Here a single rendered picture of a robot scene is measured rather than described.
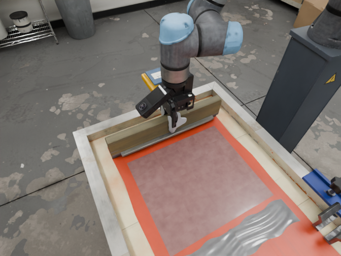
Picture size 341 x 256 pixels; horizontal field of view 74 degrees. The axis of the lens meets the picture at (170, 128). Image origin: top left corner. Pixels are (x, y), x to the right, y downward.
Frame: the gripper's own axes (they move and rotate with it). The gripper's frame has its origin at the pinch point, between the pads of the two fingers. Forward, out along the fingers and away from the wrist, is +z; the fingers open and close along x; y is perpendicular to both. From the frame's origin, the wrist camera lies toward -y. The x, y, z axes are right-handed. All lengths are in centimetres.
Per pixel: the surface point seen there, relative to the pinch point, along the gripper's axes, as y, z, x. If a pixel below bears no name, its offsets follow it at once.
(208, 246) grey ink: -7.0, 4.4, -36.1
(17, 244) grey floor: -91, 102, 33
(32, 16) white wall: -42, 82, 321
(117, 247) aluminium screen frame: -27.1, 1.6, -26.7
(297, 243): 13.4, 4.6, -46.0
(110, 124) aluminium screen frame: -16.3, 1.8, 11.4
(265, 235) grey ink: 7.2, 4.2, -41.0
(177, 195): -7.4, 4.9, -20.9
